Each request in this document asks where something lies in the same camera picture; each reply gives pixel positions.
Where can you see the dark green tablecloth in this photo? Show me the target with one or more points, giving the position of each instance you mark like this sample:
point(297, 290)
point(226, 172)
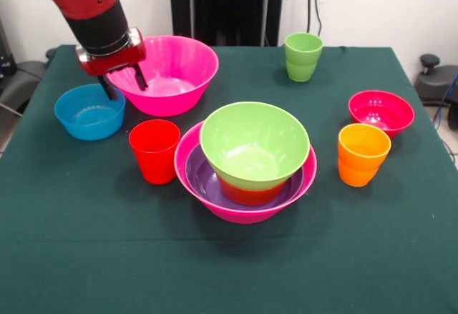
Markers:
point(143, 256)

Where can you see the orange-red bowl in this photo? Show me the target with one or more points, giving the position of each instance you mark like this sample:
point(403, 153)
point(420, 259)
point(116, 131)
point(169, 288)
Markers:
point(250, 196)

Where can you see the light green bowl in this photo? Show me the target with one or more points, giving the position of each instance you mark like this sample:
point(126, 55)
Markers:
point(250, 138)

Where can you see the large pink bowl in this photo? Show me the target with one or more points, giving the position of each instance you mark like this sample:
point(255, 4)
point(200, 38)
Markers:
point(171, 88)
point(243, 215)

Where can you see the blue bowl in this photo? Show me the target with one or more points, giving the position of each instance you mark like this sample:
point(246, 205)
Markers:
point(89, 124)

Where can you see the small magenta bowl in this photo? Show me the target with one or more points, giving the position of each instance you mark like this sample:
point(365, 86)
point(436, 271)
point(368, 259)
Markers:
point(383, 113)

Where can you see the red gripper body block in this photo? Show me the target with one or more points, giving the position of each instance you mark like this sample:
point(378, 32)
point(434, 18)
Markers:
point(114, 60)

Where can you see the red cup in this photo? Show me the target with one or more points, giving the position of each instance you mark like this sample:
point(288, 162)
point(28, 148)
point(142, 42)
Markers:
point(155, 160)

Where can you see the purple bowl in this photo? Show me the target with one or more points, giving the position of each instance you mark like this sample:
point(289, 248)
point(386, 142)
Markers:
point(200, 178)

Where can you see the light green cup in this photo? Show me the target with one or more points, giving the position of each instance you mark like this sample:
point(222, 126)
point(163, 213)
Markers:
point(304, 60)

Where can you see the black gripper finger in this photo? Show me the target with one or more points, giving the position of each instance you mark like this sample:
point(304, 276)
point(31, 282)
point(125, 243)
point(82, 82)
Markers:
point(140, 77)
point(108, 88)

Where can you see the orange cup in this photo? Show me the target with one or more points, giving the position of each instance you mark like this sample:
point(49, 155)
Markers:
point(363, 160)

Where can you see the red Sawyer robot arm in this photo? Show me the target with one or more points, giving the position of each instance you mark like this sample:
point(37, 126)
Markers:
point(96, 20)

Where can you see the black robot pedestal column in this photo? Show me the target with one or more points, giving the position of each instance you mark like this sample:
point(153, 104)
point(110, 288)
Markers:
point(222, 6)

